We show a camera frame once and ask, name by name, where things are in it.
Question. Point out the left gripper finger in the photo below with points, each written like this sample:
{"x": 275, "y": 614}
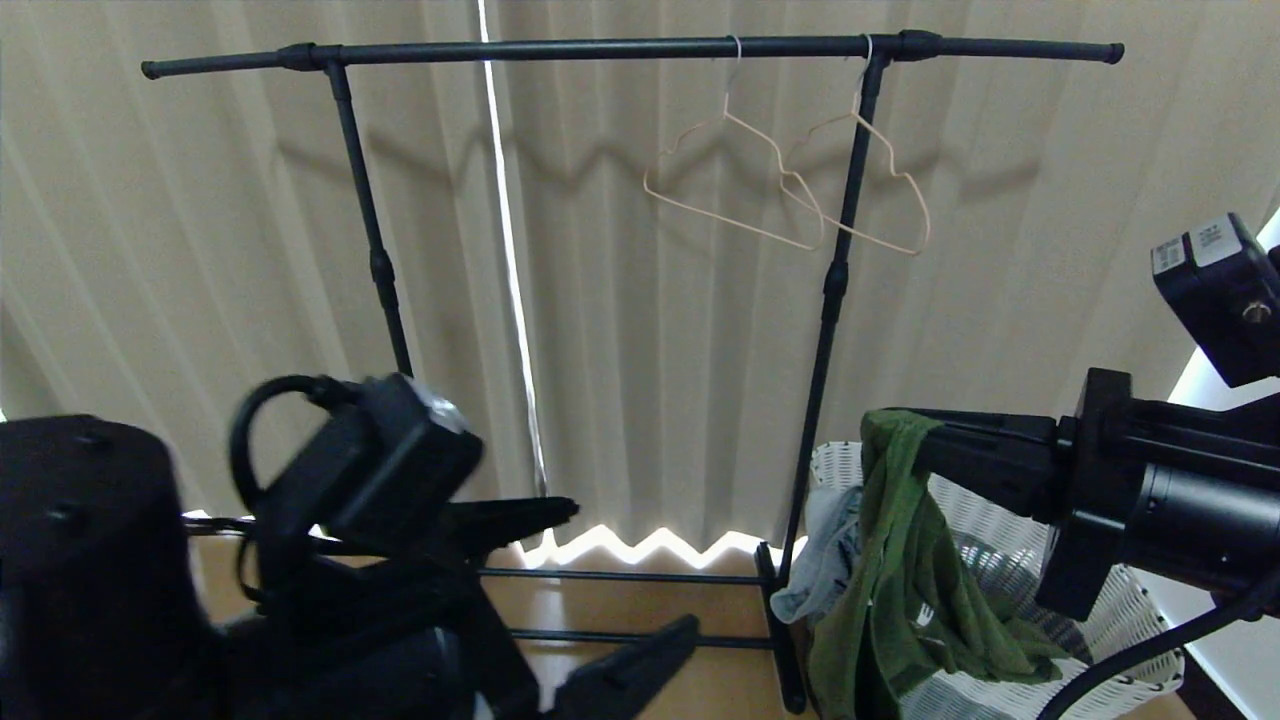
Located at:
{"x": 510, "y": 525}
{"x": 625, "y": 675}

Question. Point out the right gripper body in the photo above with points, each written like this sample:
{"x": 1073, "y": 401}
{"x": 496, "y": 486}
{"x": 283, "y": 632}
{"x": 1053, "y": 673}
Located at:
{"x": 1180, "y": 510}

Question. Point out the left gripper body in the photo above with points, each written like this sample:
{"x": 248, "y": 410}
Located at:
{"x": 380, "y": 650}

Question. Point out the green sleeveless shirt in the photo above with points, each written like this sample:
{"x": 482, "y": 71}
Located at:
{"x": 900, "y": 600}

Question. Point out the pink clothes hanger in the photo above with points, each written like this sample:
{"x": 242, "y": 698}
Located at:
{"x": 730, "y": 219}
{"x": 890, "y": 241}

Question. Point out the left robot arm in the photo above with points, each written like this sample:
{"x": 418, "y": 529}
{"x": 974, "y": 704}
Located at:
{"x": 80, "y": 560}

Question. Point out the white laundry basket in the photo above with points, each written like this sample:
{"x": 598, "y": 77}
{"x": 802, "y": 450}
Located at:
{"x": 1120, "y": 640}

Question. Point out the black clothes rack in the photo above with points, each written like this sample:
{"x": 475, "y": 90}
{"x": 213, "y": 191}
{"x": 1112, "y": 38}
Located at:
{"x": 600, "y": 47}

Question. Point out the beige curtain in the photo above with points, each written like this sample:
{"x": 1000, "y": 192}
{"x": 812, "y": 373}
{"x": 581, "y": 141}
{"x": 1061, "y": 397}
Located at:
{"x": 650, "y": 350}

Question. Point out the pale grey garment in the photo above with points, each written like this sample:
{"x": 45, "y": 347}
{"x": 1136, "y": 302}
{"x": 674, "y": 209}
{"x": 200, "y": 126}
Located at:
{"x": 825, "y": 560}

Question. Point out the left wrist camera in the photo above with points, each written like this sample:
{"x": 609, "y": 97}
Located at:
{"x": 390, "y": 460}

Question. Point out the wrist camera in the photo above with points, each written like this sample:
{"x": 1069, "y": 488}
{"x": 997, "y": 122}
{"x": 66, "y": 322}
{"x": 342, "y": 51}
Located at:
{"x": 390, "y": 460}
{"x": 1220, "y": 300}

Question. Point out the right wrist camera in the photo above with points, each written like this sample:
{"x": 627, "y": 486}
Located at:
{"x": 1220, "y": 300}

